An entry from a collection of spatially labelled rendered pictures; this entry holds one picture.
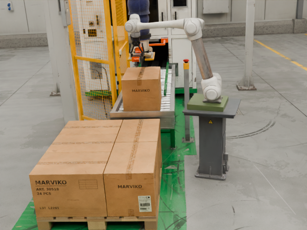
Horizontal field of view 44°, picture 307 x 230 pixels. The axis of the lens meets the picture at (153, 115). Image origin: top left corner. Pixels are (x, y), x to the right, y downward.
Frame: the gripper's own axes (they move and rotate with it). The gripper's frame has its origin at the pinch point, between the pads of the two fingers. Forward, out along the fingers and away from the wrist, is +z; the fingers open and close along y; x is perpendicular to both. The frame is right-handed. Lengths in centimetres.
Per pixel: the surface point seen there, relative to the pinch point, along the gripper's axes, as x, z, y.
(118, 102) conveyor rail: -58, 64, 32
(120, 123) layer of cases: -2, 69, 22
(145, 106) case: -25, 59, -4
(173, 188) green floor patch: 39, 124, -32
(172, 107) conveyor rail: -36, 64, -32
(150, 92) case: -26, 43, -10
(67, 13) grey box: -93, -38, 90
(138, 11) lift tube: -48, -40, 1
